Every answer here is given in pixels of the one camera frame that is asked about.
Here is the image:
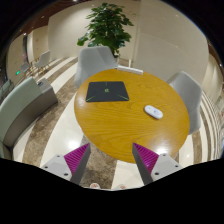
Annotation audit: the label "white computer mouse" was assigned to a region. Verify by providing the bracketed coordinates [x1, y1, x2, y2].
[144, 105, 163, 119]

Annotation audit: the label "grey green sofa bench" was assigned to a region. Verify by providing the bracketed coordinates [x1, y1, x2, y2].
[0, 77, 58, 160]

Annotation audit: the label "black mouse pad green lines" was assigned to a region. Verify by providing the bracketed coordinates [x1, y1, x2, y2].
[86, 81, 129, 102]

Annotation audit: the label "grey chair right of table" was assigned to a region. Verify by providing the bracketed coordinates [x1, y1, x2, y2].
[167, 71, 202, 135]

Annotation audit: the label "white chair far left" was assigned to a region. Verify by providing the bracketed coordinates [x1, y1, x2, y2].
[35, 51, 50, 73]

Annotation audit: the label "gripper magenta and grey left finger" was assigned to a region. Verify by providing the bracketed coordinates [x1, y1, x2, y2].
[42, 144, 91, 185]

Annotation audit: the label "green potted plant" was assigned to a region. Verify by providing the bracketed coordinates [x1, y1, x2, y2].
[77, 2, 133, 58]

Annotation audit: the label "gripper magenta and grey right finger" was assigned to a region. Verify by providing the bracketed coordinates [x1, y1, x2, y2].
[132, 143, 182, 185]

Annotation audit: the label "grey chair far left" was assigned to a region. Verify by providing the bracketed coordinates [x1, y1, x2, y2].
[21, 62, 33, 77]

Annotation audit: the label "grey chair behind table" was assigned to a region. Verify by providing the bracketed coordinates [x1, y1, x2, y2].
[74, 46, 118, 88]

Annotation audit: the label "round wooden table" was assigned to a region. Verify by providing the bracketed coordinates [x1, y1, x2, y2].
[74, 69, 189, 162]

